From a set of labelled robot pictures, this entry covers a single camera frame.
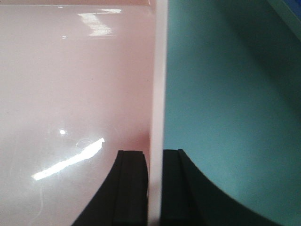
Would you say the teal plastic bin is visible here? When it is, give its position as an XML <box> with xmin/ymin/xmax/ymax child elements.
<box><xmin>164</xmin><ymin>0</ymin><xmax>301</xmax><ymax>226</ymax></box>

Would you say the pink plastic bin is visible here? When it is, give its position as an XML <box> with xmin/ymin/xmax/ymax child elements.
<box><xmin>0</xmin><ymin>0</ymin><xmax>168</xmax><ymax>226</ymax></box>

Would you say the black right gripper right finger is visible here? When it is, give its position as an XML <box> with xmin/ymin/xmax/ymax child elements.
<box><xmin>161</xmin><ymin>149</ymin><xmax>276</xmax><ymax>226</ymax></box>

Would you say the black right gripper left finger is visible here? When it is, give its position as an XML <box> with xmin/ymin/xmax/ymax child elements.
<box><xmin>73</xmin><ymin>150</ymin><xmax>148</xmax><ymax>226</ymax></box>

